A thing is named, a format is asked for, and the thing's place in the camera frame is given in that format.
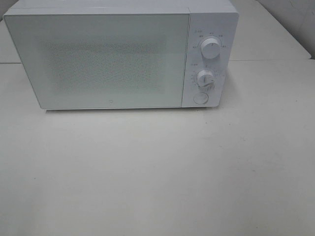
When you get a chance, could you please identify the round white door button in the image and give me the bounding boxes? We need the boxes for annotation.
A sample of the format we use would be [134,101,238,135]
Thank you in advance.
[193,92,209,105]

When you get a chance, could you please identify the white microwave door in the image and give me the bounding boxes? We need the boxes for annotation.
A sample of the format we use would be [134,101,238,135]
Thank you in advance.
[4,14,189,110]

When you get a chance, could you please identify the upper white power knob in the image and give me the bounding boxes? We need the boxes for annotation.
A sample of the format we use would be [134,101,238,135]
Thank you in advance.
[200,36,221,59]

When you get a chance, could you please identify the white microwave oven body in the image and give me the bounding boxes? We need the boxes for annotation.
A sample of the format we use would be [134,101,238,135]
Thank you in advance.
[3,0,239,109]

